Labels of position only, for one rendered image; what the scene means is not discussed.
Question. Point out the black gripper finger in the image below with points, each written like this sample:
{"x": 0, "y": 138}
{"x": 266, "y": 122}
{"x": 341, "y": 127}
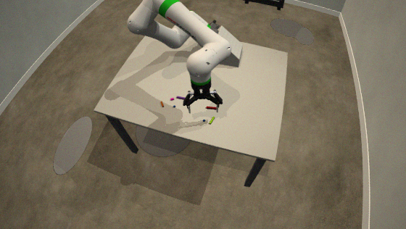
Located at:
{"x": 188, "y": 101}
{"x": 216, "y": 99}

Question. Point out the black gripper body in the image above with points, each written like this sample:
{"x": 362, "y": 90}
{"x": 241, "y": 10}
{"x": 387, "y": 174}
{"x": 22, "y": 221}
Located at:
{"x": 207, "y": 93}

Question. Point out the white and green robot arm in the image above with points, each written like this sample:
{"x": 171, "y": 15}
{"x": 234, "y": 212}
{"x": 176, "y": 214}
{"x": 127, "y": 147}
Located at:
{"x": 215, "y": 48}

